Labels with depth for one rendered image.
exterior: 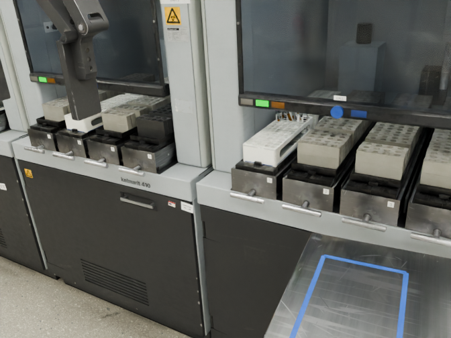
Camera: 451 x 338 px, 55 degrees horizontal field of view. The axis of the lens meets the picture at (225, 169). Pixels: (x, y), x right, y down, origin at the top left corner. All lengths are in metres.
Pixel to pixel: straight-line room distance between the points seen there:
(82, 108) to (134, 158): 0.99
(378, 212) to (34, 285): 1.67
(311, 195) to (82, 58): 0.82
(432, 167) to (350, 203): 0.20
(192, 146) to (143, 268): 0.53
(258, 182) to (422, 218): 0.41
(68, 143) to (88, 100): 1.18
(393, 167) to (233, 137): 0.44
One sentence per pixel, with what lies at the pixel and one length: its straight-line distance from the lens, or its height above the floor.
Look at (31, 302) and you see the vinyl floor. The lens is 2.18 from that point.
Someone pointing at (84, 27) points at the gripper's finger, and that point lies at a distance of 0.37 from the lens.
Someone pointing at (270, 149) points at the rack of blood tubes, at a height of 0.86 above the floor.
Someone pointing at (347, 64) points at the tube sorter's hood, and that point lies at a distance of 1.06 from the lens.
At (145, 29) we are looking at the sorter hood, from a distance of 1.32.
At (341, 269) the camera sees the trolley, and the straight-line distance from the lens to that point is 0.79.
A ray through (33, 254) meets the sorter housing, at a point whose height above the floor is 0.18.
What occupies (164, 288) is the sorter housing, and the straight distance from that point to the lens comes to 1.62.
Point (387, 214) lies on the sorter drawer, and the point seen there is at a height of 0.76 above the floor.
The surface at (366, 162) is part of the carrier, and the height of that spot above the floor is 0.85.
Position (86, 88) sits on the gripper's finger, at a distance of 0.41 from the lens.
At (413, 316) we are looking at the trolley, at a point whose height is 0.82.
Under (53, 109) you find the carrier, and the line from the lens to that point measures 1.72.
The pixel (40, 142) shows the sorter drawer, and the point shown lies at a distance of 1.72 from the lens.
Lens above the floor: 1.31
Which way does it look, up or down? 25 degrees down
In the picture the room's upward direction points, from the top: 3 degrees counter-clockwise
